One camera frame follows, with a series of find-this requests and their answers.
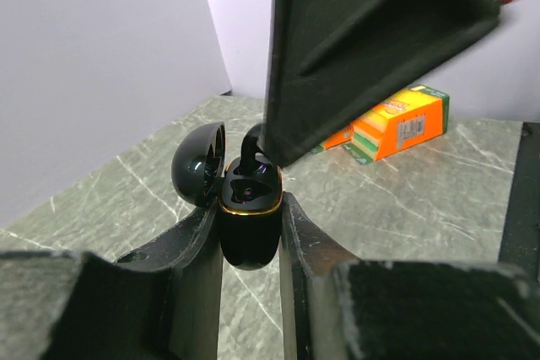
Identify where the orange juice box lower right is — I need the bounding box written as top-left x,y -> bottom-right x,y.
312,84 -> 450,164

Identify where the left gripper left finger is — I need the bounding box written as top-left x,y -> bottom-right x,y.
1,207 -> 223,359

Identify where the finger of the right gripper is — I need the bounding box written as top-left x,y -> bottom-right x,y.
261,0 -> 501,167

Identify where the black earbud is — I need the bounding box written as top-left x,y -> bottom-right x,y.
238,123 -> 263,175

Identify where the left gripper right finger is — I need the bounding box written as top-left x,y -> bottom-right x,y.
279,193 -> 539,359

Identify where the black earbud charging case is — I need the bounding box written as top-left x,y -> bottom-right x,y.
171,122 -> 283,271

